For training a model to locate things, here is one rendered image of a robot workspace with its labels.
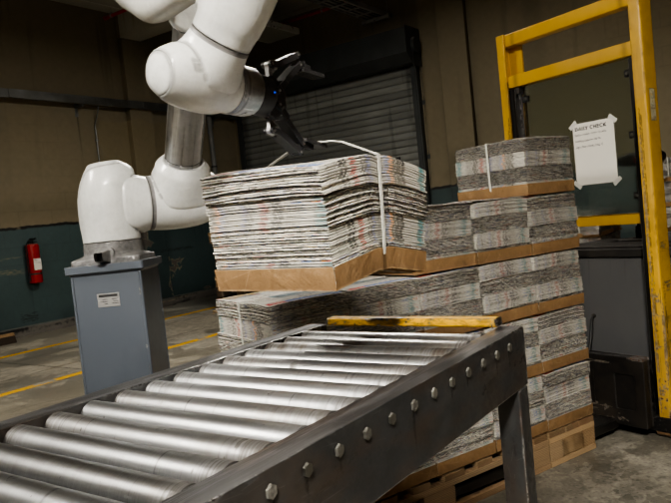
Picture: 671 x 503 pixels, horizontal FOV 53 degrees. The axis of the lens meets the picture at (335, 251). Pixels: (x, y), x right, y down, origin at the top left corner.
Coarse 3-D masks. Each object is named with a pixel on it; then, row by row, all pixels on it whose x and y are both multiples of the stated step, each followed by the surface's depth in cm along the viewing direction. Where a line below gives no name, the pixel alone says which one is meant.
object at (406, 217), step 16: (400, 176) 138; (416, 176) 143; (400, 192) 138; (416, 192) 143; (400, 208) 138; (416, 208) 143; (400, 224) 138; (416, 224) 144; (400, 240) 138; (416, 240) 144; (384, 272) 141; (400, 272) 142
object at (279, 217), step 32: (352, 160) 123; (224, 192) 127; (256, 192) 123; (288, 192) 119; (320, 192) 115; (352, 192) 123; (224, 224) 130; (256, 224) 126; (288, 224) 121; (320, 224) 117; (352, 224) 124; (224, 256) 132; (256, 256) 127; (288, 256) 123; (320, 256) 119; (352, 256) 123
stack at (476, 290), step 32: (352, 288) 214; (384, 288) 218; (416, 288) 226; (448, 288) 235; (480, 288) 244; (512, 288) 253; (224, 320) 222; (256, 320) 201; (288, 320) 198; (320, 320) 204; (512, 320) 256; (544, 416) 262; (448, 448) 234; (544, 448) 261; (448, 480) 232
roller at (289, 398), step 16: (160, 384) 120; (176, 384) 118; (192, 384) 116; (208, 384) 115; (240, 400) 107; (256, 400) 106; (272, 400) 104; (288, 400) 102; (304, 400) 101; (320, 400) 99; (336, 400) 98; (352, 400) 96
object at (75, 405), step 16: (272, 336) 156; (224, 352) 143; (240, 352) 142; (176, 368) 131; (192, 368) 131; (128, 384) 121; (144, 384) 121; (80, 400) 113; (112, 400) 116; (16, 416) 107; (32, 416) 106; (48, 416) 106; (0, 432) 100
